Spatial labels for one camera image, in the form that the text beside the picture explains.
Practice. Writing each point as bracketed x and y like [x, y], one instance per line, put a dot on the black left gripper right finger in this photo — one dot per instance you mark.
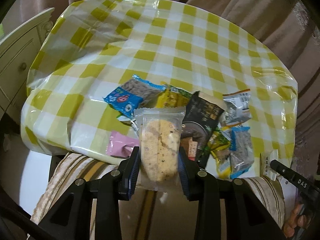
[187, 170]

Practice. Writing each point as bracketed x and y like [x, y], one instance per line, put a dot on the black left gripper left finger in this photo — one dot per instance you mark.
[129, 171]

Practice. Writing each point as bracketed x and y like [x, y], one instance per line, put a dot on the clear cookie packet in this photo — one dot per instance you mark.
[159, 131]

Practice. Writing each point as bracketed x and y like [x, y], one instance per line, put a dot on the small blue grey snack packet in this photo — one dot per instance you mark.
[241, 156]

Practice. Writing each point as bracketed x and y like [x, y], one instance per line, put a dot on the black cracker packet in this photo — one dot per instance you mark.
[201, 118]

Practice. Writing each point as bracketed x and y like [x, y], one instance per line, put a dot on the silver orange snack packet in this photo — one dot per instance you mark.
[237, 108]

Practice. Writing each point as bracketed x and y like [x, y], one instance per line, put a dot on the person's right hand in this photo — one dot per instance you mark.
[297, 223]

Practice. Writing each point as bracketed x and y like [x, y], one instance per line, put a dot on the pink snack packet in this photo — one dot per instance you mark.
[120, 145]

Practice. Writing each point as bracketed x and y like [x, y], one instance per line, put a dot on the white snack packet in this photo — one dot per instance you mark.
[265, 164]

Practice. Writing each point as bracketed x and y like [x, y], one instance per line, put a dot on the yellow green snack packet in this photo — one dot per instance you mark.
[173, 97]

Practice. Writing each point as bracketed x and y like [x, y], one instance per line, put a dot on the yellow white checkered tablecloth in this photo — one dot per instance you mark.
[97, 45]

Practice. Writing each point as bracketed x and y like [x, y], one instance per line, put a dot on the white carved cabinet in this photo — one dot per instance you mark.
[18, 51]

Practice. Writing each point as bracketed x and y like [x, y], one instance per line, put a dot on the beige curtain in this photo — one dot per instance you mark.
[290, 28]

